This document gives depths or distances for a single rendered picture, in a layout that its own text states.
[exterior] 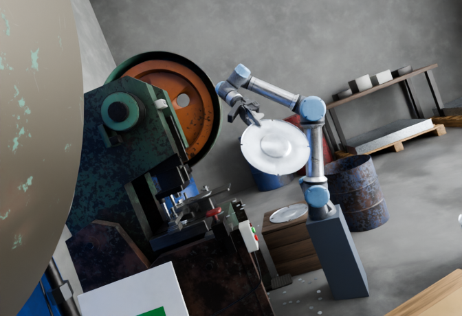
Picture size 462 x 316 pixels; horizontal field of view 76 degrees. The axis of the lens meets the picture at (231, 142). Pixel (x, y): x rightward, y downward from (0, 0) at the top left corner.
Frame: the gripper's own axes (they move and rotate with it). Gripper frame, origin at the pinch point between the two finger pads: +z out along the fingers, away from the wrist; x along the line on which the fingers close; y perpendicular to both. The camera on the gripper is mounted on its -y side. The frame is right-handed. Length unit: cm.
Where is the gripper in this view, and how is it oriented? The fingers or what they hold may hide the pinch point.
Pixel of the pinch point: (258, 126)
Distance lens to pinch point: 131.7
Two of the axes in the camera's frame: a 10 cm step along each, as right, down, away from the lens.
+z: 5.5, 5.8, -6.1
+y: 8.4, -3.6, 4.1
